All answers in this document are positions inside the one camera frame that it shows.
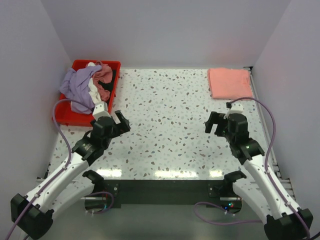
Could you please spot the black t shirt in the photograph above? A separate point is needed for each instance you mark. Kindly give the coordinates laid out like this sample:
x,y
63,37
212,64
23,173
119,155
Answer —
x,y
107,91

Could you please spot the white t shirt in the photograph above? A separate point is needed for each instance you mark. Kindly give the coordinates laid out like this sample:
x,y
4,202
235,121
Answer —
x,y
94,89

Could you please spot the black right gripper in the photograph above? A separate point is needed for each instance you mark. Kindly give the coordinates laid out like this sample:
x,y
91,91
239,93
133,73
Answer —
x,y
215,118

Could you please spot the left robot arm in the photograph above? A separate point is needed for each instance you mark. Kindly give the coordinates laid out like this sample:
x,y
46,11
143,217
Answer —
x,y
33,212

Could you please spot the red plastic bin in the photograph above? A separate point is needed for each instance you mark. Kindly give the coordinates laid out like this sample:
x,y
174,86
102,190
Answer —
x,y
64,114

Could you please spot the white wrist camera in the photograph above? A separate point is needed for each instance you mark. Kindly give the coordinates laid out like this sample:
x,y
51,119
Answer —
x,y
100,110
236,108

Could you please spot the aluminium frame rail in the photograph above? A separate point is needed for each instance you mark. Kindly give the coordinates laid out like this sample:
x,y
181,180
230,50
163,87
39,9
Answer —
x,y
167,110

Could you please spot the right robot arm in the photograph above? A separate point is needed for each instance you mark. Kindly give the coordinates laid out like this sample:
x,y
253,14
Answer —
x,y
282,217

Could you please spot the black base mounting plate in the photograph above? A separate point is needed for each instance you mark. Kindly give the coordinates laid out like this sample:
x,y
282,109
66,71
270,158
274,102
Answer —
x,y
169,192

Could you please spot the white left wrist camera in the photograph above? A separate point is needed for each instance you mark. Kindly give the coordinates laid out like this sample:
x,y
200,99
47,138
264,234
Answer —
x,y
100,110

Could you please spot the lavender t shirt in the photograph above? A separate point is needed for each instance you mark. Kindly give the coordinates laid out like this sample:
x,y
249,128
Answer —
x,y
75,86

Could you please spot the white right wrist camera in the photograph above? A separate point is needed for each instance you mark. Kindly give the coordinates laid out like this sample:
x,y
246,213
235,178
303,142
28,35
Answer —
x,y
236,108

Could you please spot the dusty rose t shirt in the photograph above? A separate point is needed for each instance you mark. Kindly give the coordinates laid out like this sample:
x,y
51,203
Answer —
x,y
105,74

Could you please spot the salmon pink t shirt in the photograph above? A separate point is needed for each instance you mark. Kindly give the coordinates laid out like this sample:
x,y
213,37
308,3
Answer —
x,y
228,83

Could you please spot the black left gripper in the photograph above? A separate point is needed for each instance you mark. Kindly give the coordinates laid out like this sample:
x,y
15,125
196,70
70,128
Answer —
x,y
121,127

